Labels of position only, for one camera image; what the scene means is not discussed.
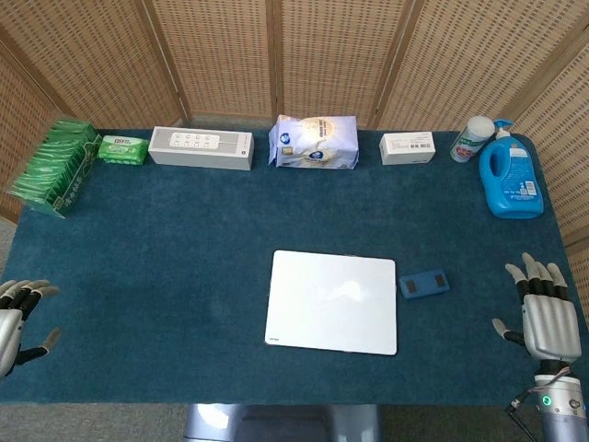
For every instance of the blue whiteboard eraser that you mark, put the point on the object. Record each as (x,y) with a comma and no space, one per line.
(424,284)

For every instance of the long white power strip box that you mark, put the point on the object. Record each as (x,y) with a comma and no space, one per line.
(202,149)

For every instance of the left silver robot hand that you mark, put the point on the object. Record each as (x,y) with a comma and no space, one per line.
(9,331)

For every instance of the blue carpet table cover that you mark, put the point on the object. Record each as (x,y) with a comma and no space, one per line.
(184,239)

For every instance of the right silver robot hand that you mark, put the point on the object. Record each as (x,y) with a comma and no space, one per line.
(550,327)

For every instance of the white rectangular whiteboard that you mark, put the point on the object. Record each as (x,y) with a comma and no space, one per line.
(331,304)

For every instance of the small white carton box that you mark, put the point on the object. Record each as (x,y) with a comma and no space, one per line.
(407,147)

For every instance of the green wet wipes pack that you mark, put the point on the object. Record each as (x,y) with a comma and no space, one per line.
(122,149)

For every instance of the blue detergent pump bottle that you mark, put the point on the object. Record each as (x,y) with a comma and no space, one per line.
(513,179)

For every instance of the green tea packet display box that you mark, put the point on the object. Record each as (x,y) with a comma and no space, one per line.
(50,175)

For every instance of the grey robot torso base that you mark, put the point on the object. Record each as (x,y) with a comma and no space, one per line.
(280,423)

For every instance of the pale blue tissue pack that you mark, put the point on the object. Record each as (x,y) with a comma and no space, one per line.
(315,143)

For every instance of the bamboo folding screen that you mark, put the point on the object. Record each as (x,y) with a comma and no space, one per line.
(230,55)

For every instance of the white-lidded wipes canister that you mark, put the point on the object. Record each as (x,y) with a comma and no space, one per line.
(467,143)

